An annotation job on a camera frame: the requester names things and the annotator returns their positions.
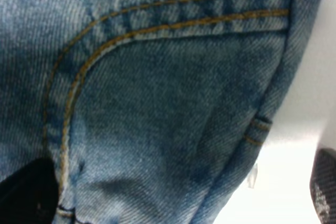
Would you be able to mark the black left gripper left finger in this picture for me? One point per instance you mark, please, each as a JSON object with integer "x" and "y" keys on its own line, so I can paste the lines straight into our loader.
{"x": 30, "y": 195}

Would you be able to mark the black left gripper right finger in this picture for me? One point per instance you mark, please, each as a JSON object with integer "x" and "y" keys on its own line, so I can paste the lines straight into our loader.
{"x": 322, "y": 185}

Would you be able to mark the children's blue denim shorts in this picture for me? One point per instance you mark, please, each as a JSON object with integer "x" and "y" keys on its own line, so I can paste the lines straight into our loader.
{"x": 152, "y": 111}

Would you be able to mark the clear tape piece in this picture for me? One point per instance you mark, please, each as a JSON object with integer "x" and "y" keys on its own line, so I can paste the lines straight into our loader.
{"x": 252, "y": 176}

